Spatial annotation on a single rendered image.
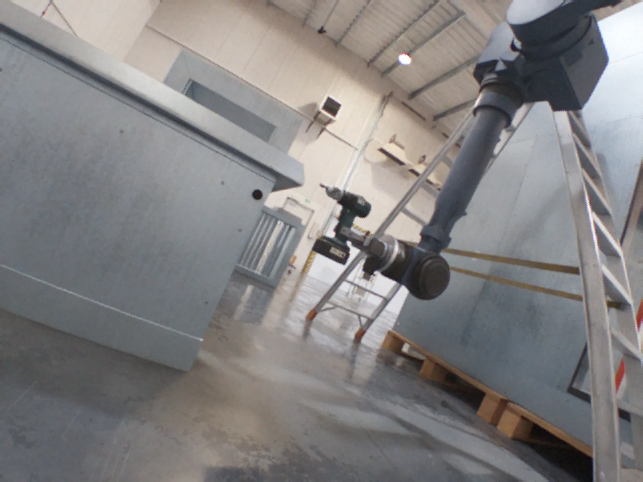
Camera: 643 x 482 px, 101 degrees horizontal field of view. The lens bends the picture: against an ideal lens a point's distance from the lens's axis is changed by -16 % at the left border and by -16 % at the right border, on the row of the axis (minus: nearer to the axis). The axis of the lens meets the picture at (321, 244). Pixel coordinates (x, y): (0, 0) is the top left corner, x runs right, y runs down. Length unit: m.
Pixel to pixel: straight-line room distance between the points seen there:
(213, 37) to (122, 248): 11.43
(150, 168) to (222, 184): 0.18
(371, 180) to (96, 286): 11.45
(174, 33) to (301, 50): 4.24
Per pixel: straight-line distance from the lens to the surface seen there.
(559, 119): 1.93
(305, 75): 12.09
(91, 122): 0.90
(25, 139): 0.94
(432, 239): 1.21
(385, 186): 12.28
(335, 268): 11.68
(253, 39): 12.23
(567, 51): 1.43
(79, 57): 0.91
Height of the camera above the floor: 0.41
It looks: 4 degrees up
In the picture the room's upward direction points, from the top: 25 degrees clockwise
